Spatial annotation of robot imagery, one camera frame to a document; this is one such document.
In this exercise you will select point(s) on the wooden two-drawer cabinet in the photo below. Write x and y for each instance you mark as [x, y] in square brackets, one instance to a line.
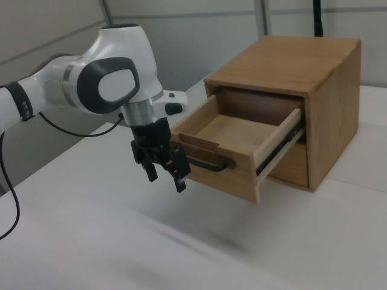
[287, 60]

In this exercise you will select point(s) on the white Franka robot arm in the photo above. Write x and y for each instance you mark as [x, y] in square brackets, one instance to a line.
[121, 54]

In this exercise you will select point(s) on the wooden drawer with slot grip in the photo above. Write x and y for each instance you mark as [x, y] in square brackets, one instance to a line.
[293, 169]

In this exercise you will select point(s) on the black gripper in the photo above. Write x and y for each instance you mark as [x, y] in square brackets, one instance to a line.
[151, 136]

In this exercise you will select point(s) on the black pole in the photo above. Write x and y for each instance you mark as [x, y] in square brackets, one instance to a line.
[318, 18]

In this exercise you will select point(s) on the grey partition post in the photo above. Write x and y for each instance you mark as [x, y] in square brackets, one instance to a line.
[106, 12]
[265, 15]

